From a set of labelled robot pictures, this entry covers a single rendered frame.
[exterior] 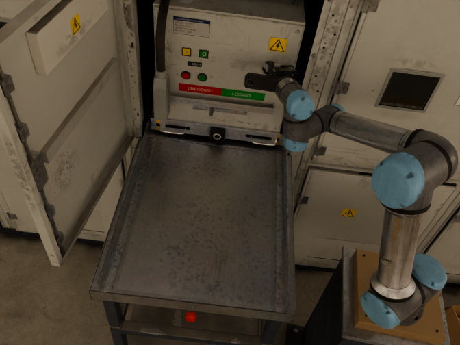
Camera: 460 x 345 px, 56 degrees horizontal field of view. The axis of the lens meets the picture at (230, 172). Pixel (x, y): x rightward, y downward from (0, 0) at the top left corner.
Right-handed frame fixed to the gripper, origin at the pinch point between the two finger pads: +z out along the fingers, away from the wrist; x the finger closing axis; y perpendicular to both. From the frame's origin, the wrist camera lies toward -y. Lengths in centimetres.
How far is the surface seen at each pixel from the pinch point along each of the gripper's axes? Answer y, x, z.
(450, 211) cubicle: 90, -65, -10
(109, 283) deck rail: -55, -50, -44
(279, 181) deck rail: 7.5, -41.4, -10.5
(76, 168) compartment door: -63, -24, -19
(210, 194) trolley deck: -19.6, -42.6, -13.3
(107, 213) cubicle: -62, -85, 35
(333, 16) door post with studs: 16.9, 19.7, -12.7
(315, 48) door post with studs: 14.5, 8.6, -8.6
